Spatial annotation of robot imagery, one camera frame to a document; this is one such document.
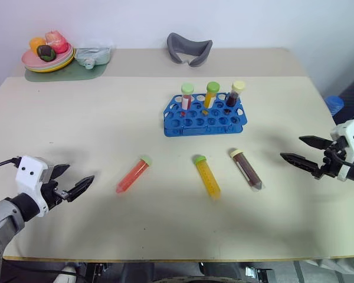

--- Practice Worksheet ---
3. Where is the black cable under table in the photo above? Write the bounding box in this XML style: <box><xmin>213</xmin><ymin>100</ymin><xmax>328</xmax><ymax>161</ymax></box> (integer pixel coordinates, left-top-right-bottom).
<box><xmin>2</xmin><ymin>266</ymin><xmax>88</xmax><ymax>280</ymax></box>

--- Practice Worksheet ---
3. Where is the black object beside table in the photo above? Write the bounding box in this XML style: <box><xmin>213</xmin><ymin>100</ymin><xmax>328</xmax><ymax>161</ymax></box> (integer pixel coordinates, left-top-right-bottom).
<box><xmin>332</xmin><ymin>67</ymin><xmax>354</xmax><ymax>126</ymax></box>

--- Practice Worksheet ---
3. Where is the pink toy peach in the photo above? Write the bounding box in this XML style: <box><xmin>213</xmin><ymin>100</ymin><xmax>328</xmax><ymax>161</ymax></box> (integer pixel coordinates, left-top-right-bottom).
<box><xmin>44</xmin><ymin>30</ymin><xmax>70</xmax><ymax>55</ymax></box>

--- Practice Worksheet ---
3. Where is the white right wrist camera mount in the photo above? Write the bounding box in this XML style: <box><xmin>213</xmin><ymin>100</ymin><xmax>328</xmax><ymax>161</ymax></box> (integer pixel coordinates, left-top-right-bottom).
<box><xmin>330</xmin><ymin>119</ymin><xmax>354</xmax><ymax>182</ymax></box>

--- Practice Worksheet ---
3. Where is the white rounded part under table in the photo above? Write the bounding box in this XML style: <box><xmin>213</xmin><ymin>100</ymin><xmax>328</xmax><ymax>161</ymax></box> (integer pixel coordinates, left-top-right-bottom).
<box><xmin>52</xmin><ymin>265</ymin><xmax>78</xmax><ymax>283</ymax></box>

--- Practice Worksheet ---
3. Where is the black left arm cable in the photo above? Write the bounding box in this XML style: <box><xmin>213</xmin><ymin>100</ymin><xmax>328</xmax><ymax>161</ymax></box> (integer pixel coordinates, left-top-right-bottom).
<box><xmin>0</xmin><ymin>158</ymin><xmax>22</xmax><ymax>172</ymax></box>

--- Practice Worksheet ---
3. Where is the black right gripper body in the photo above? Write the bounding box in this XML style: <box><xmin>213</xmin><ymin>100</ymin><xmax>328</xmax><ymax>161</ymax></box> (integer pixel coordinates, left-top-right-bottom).
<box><xmin>312</xmin><ymin>138</ymin><xmax>350</xmax><ymax>180</ymax></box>

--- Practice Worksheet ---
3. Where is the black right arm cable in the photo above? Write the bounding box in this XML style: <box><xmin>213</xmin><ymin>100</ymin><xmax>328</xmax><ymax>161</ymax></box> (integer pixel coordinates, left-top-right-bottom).
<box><xmin>329</xmin><ymin>152</ymin><xmax>354</xmax><ymax>171</ymax></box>

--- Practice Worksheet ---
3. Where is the red tube white label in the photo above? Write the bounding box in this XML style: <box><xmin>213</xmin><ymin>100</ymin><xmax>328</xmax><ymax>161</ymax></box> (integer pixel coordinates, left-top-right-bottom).
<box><xmin>180</xmin><ymin>83</ymin><xmax>195</xmax><ymax>119</ymax></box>

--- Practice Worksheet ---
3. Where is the blue round stacked object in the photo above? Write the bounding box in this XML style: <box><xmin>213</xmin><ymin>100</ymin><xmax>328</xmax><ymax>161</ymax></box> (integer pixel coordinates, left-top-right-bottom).
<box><xmin>324</xmin><ymin>95</ymin><xmax>345</xmax><ymax>118</ymax></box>

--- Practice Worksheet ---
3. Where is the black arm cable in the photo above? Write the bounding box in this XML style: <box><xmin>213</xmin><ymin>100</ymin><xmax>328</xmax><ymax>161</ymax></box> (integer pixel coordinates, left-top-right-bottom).
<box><xmin>329</xmin><ymin>152</ymin><xmax>354</xmax><ymax>171</ymax></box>
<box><xmin>0</xmin><ymin>158</ymin><xmax>22</xmax><ymax>172</ymax></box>

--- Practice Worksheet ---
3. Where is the grey foam face pad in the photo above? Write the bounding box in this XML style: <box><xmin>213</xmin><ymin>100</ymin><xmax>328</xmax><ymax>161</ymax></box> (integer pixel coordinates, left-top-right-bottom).
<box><xmin>166</xmin><ymin>32</ymin><xmax>214</xmax><ymax>68</ymax></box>

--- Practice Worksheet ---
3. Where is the green table mat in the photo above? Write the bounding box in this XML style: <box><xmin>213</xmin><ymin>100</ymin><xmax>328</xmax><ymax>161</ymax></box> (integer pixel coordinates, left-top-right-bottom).
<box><xmin>24</xmin><ymin>60</ymin><xmax>110</xmax><ymax>83</ymax></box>

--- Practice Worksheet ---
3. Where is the red tube light green cap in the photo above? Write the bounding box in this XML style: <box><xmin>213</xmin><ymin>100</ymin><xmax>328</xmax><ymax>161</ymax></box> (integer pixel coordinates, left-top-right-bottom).
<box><xmin>115</xmin><ymin>154</ymin><xmax>153</xmax><ymax>195</ymax></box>

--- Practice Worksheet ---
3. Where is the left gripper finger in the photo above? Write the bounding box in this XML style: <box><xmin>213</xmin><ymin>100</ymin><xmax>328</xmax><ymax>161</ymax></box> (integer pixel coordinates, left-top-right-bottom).
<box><xmin>49</xmin><ymin>163</ymin><xmax>71</xmax><ymax>180</ymax></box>
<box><xmin>66</xmin><ymin>175</ymin><xmax>96</xmax><ymax>203</ymax></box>

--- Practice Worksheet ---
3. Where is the silver bracket under table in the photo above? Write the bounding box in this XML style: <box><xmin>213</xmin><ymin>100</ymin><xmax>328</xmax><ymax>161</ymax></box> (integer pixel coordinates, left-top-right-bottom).
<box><xmin>244</xmin><ymin>266</ymin><xmax>274</xmax><ymax>283</ymax></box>

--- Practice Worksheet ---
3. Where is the orange toy fruit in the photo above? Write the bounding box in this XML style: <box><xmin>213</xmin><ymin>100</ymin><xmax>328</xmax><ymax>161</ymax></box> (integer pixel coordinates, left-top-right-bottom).
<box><xmin>28</xmin><ymin>37</ymin><xmax>47</xmax><ymax>54</ymax></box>

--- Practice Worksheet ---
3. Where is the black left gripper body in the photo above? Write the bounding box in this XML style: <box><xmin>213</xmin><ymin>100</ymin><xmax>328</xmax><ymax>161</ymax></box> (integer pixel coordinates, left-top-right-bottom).
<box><xmin>40</xmin><ymin>179</ymin><xmax>70</xmax><ymax>212</ymax></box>

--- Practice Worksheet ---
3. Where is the pale green spout pouch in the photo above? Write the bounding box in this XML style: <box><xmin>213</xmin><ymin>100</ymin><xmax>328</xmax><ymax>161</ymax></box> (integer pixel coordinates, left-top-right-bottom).
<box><xmin>74</xmin><ymin>40</ymin><xmax>113</xmax><ymax>70</ymax></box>

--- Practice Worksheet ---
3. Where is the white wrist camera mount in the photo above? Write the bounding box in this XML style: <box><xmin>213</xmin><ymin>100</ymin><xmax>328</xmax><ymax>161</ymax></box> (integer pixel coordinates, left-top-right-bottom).
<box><xmin>15</xmin><ymin>155</ymin><xmax>55</xmax><ymax>219</ymax></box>
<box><xmin>330</xmin><ymin>119</ymin><xmax>354</xmax><ymax>182</ymax></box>

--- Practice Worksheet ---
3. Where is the dark tube yellow cap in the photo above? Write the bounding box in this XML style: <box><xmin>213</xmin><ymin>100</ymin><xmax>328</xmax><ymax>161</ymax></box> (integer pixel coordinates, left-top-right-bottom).
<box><xmin>224</xmin><ymin>80</ymin><xmax>247</xmax><ymax>114</ymax></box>

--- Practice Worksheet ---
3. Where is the brown tube cream cap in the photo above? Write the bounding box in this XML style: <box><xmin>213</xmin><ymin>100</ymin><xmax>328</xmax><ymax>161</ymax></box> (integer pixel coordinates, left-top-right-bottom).
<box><xmin>229</xmin><ymin>147</ymin><xmax>264</xmax><ymax>191</ymax></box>

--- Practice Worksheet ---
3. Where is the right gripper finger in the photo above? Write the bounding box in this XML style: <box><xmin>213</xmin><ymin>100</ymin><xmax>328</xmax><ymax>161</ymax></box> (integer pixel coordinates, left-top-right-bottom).
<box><xmin>280</xmin><ymin>152</ymin><xmax>325</xmax><ymax>177</ymax></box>
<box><xmin>299</xmin><ymin>135</ymin><xmax>333</xmax><ymax>151</ymax></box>

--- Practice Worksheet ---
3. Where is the yellow tube green cap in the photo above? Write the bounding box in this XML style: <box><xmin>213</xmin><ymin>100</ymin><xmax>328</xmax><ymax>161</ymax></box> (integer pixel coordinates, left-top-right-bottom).
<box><xmin>193</xmin><ymin>154</ymin><xmax>222</xmax><ymax>201</ymax></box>

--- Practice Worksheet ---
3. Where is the stack of coloured plates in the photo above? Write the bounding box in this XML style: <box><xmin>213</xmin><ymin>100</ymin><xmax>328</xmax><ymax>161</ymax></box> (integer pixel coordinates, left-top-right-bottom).
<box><xmin>23</xmin><ymin>48</ymin><xmax>76</xmax><ymax>71</ymax></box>

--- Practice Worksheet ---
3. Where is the orange tube dark green cap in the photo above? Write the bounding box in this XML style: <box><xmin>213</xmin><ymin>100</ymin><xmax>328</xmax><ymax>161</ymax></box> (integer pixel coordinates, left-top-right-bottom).
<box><xmin>201</xmin><ymin>81</ymin><xmax>221</xmax><ymax>117</ymax></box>

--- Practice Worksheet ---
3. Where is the blue test tube rack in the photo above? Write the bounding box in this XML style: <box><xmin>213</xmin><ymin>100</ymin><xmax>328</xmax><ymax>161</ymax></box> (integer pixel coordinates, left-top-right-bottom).
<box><xmin>160</xmin><ymin>92</ymin><xmax>248</xmax><ymax>137</ymax></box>

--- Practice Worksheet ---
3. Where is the pink plate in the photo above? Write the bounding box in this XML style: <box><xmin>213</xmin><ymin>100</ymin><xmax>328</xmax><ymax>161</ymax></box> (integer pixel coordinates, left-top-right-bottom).
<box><xmin>21</xmin><ymin>44</ymin><xmax>74</xmax><ymax>67</ymax></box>

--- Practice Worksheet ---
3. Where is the dark brown green toy fruit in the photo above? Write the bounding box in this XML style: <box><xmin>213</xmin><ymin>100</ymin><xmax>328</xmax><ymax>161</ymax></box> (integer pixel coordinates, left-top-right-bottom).
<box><xmin>36</xmin><ymin>44</ymin><xmax>57</xmax><ymax>62</ymax></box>

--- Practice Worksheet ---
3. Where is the yellow plate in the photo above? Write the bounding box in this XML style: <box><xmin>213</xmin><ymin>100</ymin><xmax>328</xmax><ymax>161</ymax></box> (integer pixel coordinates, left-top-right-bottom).
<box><xmin>24</xmin><ymin>50</ymin><xmax>77</xmax><ymax>74</ymax></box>

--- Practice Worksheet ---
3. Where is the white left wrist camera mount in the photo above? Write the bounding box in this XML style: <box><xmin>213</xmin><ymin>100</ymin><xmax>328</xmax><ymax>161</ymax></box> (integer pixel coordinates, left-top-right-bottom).
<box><xmin>15</xmin><ymin>155</ymin><xmax>55</xmax><ymax>219</ymax></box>

